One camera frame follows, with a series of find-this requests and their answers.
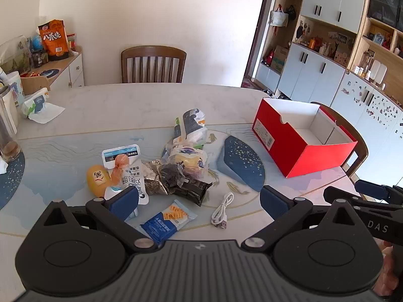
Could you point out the person's right hand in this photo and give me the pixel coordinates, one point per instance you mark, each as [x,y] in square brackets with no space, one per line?
[393,267]

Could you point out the row of dark shoes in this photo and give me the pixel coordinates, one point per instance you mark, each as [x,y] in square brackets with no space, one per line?
[274,94]

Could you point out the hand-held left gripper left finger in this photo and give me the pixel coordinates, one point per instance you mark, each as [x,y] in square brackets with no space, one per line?
[124,201]

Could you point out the yellow egg-shaped toy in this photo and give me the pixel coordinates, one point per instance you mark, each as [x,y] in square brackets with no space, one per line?
[97,181]

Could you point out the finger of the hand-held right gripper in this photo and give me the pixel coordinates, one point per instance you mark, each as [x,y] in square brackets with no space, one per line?
[371,188]
[341,195]

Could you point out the black white snack bag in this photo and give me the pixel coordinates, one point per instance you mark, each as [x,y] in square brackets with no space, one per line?
[192,121]

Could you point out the white marble desktop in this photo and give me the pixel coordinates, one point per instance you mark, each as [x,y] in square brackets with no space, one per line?
[126,107]

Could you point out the dark jar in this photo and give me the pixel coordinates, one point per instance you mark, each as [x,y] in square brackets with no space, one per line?
[40,59]

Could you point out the white tissue sheet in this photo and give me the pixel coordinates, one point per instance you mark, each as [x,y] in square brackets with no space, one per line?
[47,113]

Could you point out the dark blue round mat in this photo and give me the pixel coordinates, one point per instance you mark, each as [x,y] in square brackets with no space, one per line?
[49,72]

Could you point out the red green can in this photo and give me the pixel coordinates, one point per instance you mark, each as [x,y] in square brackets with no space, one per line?
[71,40]

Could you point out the brown wooden slatted chair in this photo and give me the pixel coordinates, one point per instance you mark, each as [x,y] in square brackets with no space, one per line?
[154,52]

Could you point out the white pouch with blue label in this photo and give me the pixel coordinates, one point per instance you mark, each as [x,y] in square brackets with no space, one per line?
[133,179]

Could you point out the black snack wrapper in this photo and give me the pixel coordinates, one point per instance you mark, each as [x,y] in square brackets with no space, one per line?
[189,190]

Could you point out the orange sausage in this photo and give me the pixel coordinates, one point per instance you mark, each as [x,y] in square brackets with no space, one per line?
[121,163]

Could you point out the silver foil wrapper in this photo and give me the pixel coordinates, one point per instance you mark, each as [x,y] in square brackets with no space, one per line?
[152,182]

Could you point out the red cardboard box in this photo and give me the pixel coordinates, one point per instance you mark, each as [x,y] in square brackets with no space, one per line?
[314,160]

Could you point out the brown cardboard box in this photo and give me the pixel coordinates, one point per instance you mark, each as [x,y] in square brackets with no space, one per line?
[279,59]

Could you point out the brown wooden round-backed chair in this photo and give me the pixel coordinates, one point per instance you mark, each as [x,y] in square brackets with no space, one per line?
[362,151]

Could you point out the blue cracker packet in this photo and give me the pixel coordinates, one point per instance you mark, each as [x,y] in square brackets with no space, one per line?
[163,226]

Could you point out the green white tissue pack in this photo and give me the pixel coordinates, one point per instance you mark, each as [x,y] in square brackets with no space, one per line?
[34,102]

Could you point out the hanging tote bag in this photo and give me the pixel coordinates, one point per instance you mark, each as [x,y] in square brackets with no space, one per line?
[278,19]

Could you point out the grey wooden wall cabinet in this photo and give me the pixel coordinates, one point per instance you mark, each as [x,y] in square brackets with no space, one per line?
[314,66]

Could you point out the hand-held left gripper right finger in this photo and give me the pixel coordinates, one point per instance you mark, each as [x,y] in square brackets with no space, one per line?
[274,203]

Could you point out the orange snack bag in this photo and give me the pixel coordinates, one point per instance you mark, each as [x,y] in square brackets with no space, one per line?
[55,42]

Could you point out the tall tumbler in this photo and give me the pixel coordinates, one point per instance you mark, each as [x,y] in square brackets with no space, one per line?
[8,125]

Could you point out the small blue globe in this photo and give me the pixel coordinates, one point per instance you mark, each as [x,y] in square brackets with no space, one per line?
[37,41]

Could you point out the white wooden-topped sideboard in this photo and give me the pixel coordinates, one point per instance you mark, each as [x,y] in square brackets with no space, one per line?
[75,72]

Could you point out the yellow bread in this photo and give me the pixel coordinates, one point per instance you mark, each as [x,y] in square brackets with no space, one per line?
[185,159]

